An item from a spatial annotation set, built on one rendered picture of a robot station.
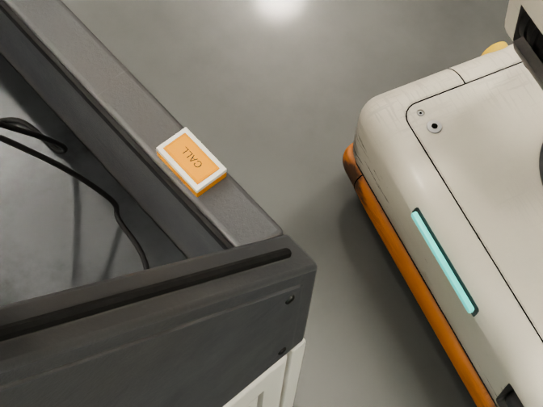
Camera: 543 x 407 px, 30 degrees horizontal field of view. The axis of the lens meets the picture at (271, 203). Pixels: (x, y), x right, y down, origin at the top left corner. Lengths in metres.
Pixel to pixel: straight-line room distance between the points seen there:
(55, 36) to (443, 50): 1.31
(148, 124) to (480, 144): 0.90
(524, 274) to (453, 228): 0.12
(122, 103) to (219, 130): 1.11
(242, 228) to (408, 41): 1.35
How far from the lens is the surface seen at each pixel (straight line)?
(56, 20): 0.88
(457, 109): 1.66
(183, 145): 0.79
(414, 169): 1.60
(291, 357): 0.91
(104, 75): 0.84
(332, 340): 1.75
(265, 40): 2.05
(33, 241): 0.91
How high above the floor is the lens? 1.64
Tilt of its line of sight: 62 degrees down
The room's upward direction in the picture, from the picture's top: 5 degrees clockwise
